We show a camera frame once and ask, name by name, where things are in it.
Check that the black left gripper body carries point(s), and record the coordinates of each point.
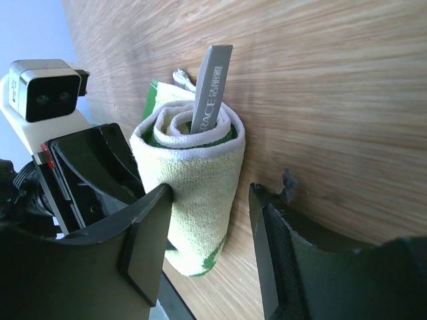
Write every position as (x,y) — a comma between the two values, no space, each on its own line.
(80,179)

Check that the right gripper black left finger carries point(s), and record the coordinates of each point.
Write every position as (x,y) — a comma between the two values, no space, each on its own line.
(108,270)

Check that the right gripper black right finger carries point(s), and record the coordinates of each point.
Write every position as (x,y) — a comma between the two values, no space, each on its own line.
(308,271)

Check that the green frog pattern towel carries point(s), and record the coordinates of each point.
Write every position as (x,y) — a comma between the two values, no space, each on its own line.
(191,140)

